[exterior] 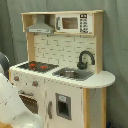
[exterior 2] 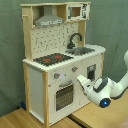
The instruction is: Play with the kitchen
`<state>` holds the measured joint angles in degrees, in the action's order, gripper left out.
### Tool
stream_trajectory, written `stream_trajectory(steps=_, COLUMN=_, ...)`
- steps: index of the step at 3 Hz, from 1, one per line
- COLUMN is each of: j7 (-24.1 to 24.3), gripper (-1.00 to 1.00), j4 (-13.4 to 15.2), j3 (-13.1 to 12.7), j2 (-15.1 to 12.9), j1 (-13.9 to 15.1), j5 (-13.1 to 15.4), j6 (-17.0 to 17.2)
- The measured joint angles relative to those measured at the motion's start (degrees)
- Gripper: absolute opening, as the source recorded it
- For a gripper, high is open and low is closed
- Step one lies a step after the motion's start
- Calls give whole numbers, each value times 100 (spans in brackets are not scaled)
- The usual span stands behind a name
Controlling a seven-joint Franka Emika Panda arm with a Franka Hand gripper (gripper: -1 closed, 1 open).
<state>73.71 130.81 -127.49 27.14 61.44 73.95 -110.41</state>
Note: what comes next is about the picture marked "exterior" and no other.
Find left red stove knob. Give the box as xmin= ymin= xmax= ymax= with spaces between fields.
xmin=13 ymin=75 xmax=20 ymax=82

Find right red stove knob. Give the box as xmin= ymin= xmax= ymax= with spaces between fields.
xmin=32 ymin=81 xmax=38 ymax=87

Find grey fridge door handle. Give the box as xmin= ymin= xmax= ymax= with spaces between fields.
xmin=48 ymin=101 xmax=52 ymax=119

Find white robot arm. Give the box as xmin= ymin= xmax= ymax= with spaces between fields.
xmin=0 ymin=52 xmax=43 ymax=128

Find grey ice dispenser panel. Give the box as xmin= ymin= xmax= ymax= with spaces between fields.
xmin=55 ymin=93 xmax=72 ymax=120

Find black stovetop red burners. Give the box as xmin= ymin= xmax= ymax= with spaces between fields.
xmin=20 ymin=61 xmax=57 ymax=73

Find black toy faucet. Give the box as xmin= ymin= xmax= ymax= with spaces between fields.
xmin=77 ymin=50 xmax=95 ymax=70

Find wooden toy kitchen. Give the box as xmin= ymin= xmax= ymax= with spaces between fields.
xmin=9 ymin=10 xmax=115 ymax=128

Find grey toy sink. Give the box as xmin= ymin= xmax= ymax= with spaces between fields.
xmin=53 ymin=67 xmax=93 ymax=81

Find metal pot in sink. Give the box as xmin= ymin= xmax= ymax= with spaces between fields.
xmin=64 ymin=70 xmax=77 ymax=78

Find red stove knob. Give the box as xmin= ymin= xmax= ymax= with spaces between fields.
xmin=32 ymin=81 xmax=38 ymax=87
xmin=13 ymin=75 xmax=20 ymax=82

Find toy oven door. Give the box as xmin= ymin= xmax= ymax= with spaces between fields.
xmin=19 ymin=90 xmax=38 ymax=114

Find grey range hood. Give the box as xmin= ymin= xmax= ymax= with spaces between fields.
xmin=26 ymin=15 xmax=54 ymax=34

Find grey curtain backdrop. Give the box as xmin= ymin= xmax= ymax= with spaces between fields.
xmin=0 ymin=0 xmax=128 ymax=128

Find toy microwave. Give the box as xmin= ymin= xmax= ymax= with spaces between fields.
xmin=56 ymin=14 xmax=93 ymax=33

